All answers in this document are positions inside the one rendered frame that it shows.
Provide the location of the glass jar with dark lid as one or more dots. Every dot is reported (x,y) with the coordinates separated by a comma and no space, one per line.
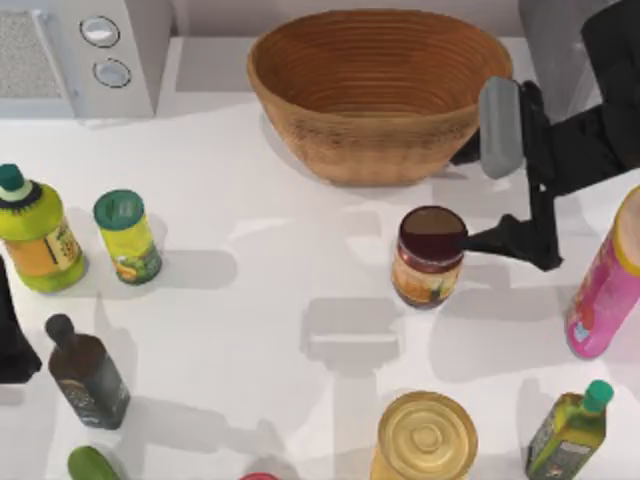
(430,260)

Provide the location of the brown woven basket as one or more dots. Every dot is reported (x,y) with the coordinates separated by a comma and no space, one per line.
(370,125)

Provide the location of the pink tall can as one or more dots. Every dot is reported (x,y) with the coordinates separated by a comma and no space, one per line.
(607,290)

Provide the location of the green bottle with green cap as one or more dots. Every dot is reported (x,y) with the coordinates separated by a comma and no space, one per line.
(567,440)

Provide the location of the pale microwave oven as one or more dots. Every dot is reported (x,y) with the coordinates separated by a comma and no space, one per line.
(145,55)

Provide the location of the red round lid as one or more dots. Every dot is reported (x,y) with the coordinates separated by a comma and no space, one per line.
(261,476)

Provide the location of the yellow can with green lid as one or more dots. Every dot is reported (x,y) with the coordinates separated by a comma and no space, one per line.
(131,240)

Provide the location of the white microwave knob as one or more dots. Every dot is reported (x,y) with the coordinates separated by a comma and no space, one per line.
(99,30)
(112,72)

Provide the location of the yellow-green bottle with teal cap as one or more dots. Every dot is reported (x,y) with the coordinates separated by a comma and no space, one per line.
(42,240)

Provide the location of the dark square bottle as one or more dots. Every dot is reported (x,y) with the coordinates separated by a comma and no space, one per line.
(87,380)

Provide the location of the green cucumber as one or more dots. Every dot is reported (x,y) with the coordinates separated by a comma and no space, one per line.
(92,465)

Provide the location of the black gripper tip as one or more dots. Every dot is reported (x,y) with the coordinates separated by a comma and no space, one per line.
(12,330)

